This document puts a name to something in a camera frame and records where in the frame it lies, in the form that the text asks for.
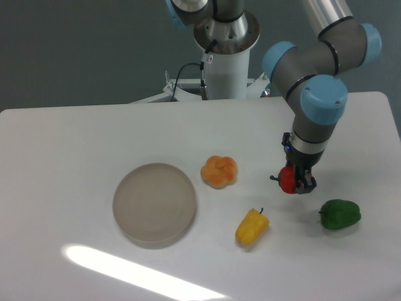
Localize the green toy pepper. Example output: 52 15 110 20
319 199 362 230

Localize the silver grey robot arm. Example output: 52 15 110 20
165 1 382 194

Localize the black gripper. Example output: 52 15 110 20
281 132 325 194

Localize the black cable with tag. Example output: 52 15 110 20
170 39 219 103

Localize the beige round plate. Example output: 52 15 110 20
112 163 197 248

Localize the red toy pepper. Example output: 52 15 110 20
269 166 296 194

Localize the yellow toy pepper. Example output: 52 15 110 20
235 208 270 246

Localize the orange toy bread roll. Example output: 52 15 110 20
200 156 238 189

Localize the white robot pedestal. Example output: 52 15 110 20
202 50 250 100

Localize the white pedestal base frame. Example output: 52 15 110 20
133 73 271 104

